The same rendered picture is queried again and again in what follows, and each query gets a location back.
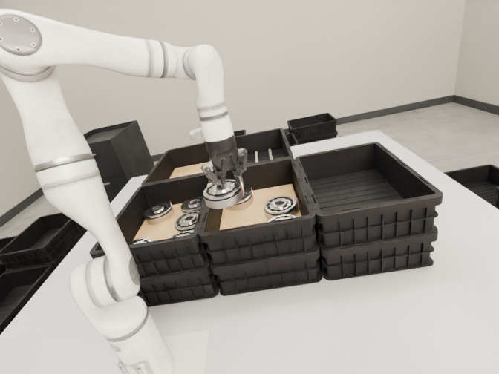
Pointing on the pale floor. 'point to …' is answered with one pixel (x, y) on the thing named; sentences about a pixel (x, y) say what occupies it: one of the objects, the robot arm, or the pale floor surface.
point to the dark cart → (119, 155)
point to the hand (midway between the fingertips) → (232, 185)
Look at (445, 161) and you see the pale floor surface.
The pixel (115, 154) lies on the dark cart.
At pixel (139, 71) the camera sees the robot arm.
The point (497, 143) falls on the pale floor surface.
